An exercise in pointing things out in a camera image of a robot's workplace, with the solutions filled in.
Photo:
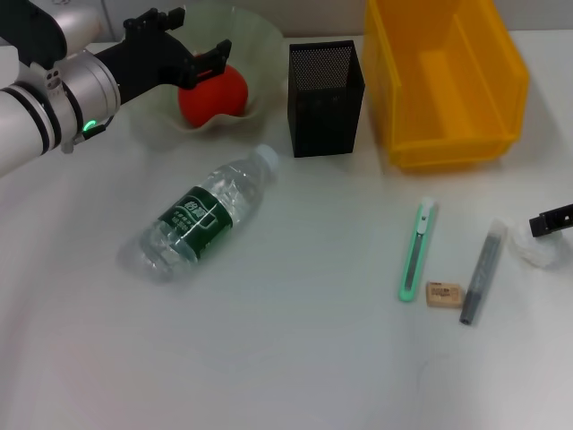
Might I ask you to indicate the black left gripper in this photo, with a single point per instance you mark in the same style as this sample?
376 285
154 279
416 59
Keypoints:
143 62

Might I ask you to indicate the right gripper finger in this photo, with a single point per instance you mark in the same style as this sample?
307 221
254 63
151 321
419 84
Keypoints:
550 222

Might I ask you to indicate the red ball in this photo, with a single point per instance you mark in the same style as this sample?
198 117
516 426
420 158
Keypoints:
219 100

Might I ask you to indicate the dark grey marker pen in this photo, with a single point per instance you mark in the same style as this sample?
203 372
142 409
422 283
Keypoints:
482 273

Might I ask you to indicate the tan eraser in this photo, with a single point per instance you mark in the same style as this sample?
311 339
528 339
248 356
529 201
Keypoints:
444 294

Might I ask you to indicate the green white utility knife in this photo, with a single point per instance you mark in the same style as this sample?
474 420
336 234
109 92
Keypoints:
414 255

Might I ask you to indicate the clear green-label water bottle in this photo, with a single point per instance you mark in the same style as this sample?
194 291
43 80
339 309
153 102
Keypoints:
201 215

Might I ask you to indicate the translucent green fruit bowl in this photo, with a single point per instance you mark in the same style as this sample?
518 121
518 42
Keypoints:
264 49

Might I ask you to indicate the black mesh pen holder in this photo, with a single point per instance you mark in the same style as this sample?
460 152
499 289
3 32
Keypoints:
324 116

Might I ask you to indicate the yellow plastic bin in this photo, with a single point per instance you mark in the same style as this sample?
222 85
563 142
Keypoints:
470 89

